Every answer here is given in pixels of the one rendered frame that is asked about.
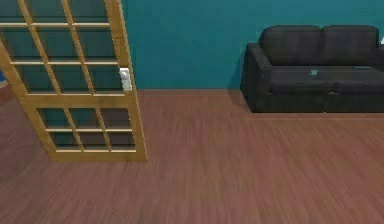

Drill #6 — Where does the white door handle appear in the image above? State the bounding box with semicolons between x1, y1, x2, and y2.
119;67;133;92

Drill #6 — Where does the wooden glass-pane room door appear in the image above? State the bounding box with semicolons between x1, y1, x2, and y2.
0;0;149;163

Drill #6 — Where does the black sofa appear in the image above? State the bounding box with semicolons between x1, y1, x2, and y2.
240;24;384;114

